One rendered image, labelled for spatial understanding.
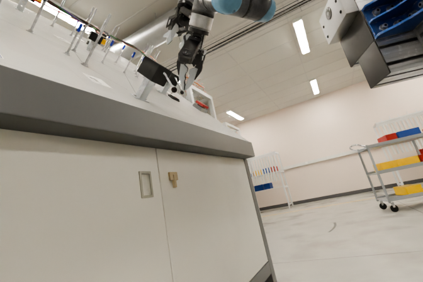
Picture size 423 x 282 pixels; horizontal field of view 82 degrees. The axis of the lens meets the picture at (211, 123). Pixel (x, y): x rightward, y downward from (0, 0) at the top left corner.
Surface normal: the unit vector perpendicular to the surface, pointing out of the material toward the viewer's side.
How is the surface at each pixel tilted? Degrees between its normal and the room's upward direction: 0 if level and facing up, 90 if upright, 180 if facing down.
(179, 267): 90
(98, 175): 90
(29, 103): 90
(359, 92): 90
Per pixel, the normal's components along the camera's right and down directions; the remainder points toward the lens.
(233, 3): 0.45, 0.43
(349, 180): -0.46, -0.18
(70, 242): 0.85, -0.32
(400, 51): -0.14, -0.28
